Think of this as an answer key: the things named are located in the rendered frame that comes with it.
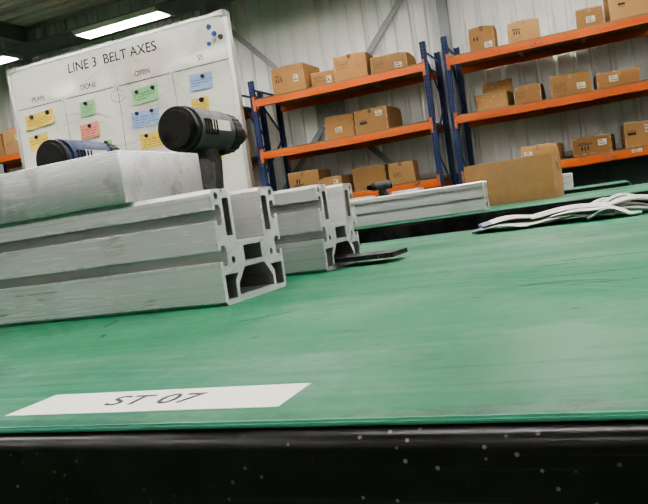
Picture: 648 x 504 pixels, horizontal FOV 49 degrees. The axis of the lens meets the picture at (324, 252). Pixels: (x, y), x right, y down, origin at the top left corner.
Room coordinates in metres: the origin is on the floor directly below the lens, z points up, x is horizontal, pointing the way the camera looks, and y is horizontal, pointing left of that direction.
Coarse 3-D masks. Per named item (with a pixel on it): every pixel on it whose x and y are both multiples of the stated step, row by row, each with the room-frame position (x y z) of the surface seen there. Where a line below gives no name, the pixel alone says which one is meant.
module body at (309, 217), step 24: (288, 192) 0.70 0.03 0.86; (312, 192) 0.69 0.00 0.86; (336, 192) 0.75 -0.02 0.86; (288, 216) 0.70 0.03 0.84; (312, 216) 0.69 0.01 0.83; (336, 216) 0.75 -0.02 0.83; (288, 240) 0.71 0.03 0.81; (312, 240) 0.69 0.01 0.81; (336, 240) 0.72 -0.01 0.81; (288, 264) 0.70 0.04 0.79; (312, 264) 0.69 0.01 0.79; (336, 264) 0.71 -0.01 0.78
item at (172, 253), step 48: (192, 192) 0.52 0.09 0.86; (240, 192) 0.58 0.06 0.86; (0, 240) 0.59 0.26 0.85; (48, 240) 0.58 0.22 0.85; (96, 240) 0.55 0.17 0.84; (144, 240) 0.53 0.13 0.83; (192, 240) 0.52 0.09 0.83; (240, 240) 0.54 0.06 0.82; (0, 288) 0.61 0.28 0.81; (48, 288) 0.57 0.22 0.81; (96, 288) 0.55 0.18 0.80; (144, 288) 0.54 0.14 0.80; (192, 288) 0.52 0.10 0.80; (240, 288) 0.58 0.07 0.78
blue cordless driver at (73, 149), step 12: (48, 144) 1.02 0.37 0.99; (60, 144) 1.02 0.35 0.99; (72, 144) 1.04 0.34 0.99; (84, 144) 1.06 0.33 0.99; (96, 144) 1.09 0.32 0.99; (108, 144) 1.13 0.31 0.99; (36, 156) 1.03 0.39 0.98; (48, 156) 1.02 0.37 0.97; (60, 156) 1.02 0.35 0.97; (72, 156) 1.03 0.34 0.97; (84, 156) 1.05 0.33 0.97
